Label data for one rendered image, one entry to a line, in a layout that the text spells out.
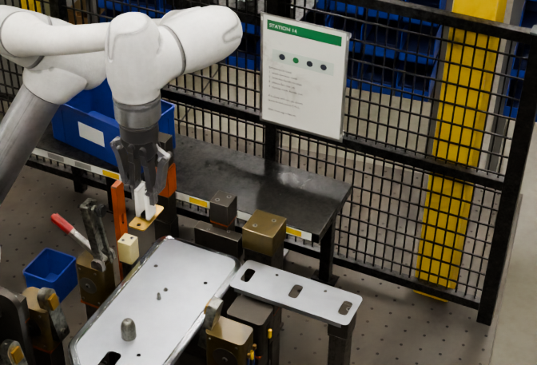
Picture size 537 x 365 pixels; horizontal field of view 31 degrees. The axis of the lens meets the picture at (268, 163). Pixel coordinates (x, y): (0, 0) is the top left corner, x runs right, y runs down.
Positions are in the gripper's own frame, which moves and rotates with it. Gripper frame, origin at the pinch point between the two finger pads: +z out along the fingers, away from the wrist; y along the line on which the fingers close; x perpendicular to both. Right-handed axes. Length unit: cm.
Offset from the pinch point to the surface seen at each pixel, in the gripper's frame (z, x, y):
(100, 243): 19.0, -2.8, 14.6
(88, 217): 10.3, -0.7, 15.3
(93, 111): 26, -55, 52
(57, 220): 15.2, -1.8, 24.8
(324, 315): 29.5, -13.5, -35.1
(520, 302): 129, -145, -64
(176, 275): 29.4, -10.5, 0.2
